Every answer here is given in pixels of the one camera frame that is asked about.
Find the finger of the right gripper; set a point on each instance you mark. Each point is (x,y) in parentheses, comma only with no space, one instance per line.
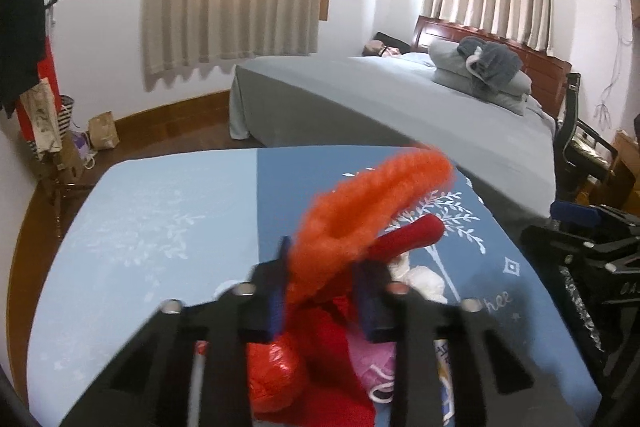
(544,247)
(570,212)

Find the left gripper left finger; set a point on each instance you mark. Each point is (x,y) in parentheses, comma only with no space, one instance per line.
(187,365)

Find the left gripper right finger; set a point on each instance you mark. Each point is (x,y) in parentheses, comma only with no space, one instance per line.
(494,384)

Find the white medicine box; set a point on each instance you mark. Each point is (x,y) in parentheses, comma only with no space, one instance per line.
(444,375)

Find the white tissue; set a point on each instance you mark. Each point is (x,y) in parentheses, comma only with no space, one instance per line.
(429,284)

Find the pink drawstring pouch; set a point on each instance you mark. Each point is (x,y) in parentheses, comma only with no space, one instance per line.
(374,365)

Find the red glove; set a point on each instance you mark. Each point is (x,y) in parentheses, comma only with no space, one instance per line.
(333,396)

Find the orange foam net sleeve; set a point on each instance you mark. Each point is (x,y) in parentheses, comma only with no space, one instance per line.
(342,223)

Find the red plastic bag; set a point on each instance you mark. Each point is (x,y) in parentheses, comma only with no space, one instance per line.
(276,374)

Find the black lined trash bin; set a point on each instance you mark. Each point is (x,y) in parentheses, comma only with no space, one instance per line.
(607,336)

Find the black metal chair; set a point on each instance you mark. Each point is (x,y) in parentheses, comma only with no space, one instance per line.
(580,152)

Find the wooden cabinet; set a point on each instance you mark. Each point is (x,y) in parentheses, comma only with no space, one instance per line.
(621,189)

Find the wooden headboard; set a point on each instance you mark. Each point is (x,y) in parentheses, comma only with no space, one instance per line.
(548,73)

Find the blue tree-print tablecloth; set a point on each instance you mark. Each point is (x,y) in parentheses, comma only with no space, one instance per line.
(188,226)

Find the dark grey blanket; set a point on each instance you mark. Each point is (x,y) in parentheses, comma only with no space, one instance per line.
(492,65)

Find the folded grey duvet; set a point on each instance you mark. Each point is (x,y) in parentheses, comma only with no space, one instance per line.
(451,72)

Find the bed with grey sheet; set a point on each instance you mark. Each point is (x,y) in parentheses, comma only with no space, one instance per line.
(313,100)

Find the black bag beside bed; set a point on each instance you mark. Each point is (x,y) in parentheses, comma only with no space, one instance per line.
(385,45)

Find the brown paper bag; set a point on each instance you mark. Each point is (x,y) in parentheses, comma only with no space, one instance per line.
(102,132)

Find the striped basket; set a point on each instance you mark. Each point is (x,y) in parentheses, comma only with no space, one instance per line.
(65,115)

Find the beige tote bag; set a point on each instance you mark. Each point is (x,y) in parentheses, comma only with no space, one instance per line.
(39,105)

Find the red hanging bag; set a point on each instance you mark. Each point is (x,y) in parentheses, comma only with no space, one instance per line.
(45,69)

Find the black hanging jacket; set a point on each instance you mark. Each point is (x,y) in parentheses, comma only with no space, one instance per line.
(23,46)

